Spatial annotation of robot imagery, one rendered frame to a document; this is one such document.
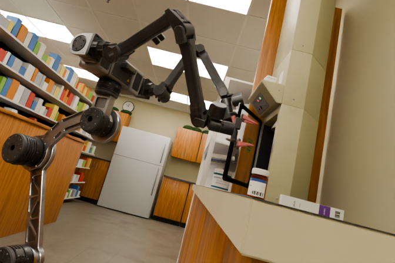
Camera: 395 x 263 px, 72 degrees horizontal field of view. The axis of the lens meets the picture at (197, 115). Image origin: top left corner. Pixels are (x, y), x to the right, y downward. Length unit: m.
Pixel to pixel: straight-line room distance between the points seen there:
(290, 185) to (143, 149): 5.15
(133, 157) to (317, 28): 5.23
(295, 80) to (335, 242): 1.24
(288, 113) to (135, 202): 5.18
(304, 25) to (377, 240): 1.42
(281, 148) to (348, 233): 1.10
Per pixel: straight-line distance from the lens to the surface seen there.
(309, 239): 0.23
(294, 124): 1.37
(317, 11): 1.67
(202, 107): 1.17
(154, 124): 7.01
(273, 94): 1.38
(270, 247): 0.22
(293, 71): 1.45
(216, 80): 1.62
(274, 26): 2.00
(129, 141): 6.33
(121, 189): 6.29
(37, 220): 1.90
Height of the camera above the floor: 0.94
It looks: 14 degrees up
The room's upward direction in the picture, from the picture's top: 15 degrees clockwise
